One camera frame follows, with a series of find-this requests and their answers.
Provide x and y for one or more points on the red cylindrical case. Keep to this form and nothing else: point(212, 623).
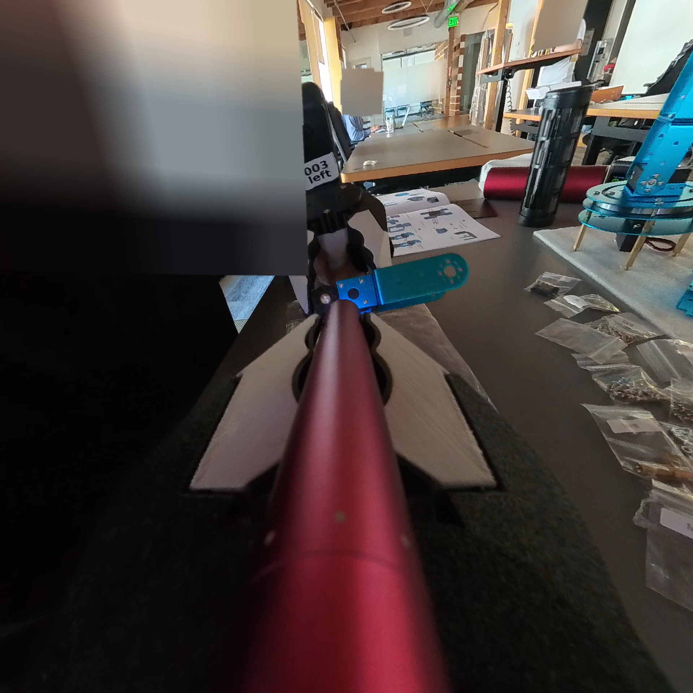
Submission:
point(503, 184)

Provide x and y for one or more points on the white foam sheet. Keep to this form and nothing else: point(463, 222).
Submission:
point(595, 270)

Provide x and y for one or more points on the black patterned cylinder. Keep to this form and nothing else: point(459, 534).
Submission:
point(552, 162)

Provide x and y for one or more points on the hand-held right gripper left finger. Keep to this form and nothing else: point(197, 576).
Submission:
point(243, 433)

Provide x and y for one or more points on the person's left hand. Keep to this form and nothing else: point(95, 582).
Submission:
point(341, 270)

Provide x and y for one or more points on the small blue bracket part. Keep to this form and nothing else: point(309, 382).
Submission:
point(687, 303)

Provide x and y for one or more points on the blue metal servo bracket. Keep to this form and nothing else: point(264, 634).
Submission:
point(411, 281)

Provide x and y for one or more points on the long wooden table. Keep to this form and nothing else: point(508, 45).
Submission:
point(433, 146)

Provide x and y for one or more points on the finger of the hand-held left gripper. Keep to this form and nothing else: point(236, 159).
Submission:
point(373, 238)
point(302, 292)

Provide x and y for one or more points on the red electric screwdriver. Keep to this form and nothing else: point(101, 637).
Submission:
point(335, 487)

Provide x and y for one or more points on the black office chair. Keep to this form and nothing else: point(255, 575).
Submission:
point(338, 135)

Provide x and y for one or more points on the wooden shelving unit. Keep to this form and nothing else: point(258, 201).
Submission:
point(453, 81)

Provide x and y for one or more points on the large clear plastic bag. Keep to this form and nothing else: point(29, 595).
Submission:
point(438, 335)

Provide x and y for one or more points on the person's black top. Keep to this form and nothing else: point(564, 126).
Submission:
point(81, 433)

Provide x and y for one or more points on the open instruction manual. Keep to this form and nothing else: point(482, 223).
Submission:
point(433, 227)

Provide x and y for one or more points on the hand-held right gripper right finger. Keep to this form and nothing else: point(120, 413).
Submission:
point(438, 427)

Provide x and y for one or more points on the grey desk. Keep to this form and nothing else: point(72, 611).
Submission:
point(541, 352)

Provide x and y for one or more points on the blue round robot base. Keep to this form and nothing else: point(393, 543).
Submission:
point(639, 200)

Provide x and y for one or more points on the pile of small screw bags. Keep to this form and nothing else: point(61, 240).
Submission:
point(622, 379)

